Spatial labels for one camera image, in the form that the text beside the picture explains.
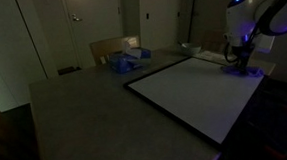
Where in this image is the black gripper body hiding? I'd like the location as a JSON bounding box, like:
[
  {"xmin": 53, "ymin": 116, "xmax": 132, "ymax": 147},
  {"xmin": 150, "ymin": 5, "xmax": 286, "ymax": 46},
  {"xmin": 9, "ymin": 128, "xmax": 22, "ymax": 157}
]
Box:
[{"xmin": 230, "ymin": 42, "xmax": 256, "ymax": 67}]

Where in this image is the blue cloth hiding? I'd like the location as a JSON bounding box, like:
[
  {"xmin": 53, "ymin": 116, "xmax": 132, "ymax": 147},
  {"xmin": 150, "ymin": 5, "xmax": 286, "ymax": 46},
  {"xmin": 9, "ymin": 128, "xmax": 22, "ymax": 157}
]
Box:
[{"xmin": 220, "ymin": 62, "xmax": 266, "ymax": 80}]

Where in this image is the white crumpled cloth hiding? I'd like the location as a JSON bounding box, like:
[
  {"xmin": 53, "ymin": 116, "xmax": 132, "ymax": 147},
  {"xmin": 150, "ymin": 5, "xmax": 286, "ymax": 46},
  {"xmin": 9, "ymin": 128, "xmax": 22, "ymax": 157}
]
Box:
[{"xmin": 193, "ymin": 47, "xmax": 241, "ymax": 69}]

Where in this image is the black framed whiteboard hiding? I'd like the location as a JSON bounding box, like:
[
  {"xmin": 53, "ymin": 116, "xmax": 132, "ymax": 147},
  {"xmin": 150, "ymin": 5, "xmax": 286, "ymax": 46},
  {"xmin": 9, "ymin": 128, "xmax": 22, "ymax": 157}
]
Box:
[{"xmin": 120, "ymin": 51, "xmax": 271, "ymax": 155}]

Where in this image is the pale ceramic bowl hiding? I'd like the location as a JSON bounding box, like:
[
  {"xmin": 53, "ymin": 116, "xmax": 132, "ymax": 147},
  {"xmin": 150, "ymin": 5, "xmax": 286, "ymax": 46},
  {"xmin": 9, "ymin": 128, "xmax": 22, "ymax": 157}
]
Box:
[{"xmin": 180, "ymin": 41, "xmax": 203, "ymax": 58}]

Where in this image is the blue tissue box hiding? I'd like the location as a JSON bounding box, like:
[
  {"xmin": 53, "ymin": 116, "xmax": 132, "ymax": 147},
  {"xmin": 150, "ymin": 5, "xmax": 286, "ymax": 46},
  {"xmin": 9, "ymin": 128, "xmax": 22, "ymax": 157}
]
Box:
[{"xmin": 105, "ymin": 35, "xmax": 154, "ymax": 75}]

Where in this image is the pale room door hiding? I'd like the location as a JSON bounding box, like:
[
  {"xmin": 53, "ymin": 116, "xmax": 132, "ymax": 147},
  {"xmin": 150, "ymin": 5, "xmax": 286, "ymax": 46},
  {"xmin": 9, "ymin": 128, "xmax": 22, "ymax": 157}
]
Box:
[{"xmin": 62, "ymin": 0, "xmax": 127, "ymax": 70}]

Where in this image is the dark doormat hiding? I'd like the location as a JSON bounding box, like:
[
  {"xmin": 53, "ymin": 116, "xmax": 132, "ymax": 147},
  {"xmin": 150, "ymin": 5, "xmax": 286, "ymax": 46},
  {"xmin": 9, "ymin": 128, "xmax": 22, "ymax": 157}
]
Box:
[{"xmin": 57, "ymin": 65, "xmax": 83, "ymax": 76}]

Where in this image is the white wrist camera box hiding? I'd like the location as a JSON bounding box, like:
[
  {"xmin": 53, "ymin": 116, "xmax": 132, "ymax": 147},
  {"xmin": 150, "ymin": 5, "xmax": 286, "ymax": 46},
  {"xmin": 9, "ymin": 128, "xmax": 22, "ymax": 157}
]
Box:
[{"xmin": 254, "ymin": 31, "xmax": 277, "ymax": 55}]

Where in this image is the metal door handle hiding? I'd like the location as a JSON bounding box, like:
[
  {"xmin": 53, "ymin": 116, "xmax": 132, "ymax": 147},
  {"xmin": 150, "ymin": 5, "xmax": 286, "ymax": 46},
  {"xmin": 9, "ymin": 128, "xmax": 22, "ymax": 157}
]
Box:
[{"xmin": 71, "ymin": 13, "xmax": 84, "ymax": 23}]

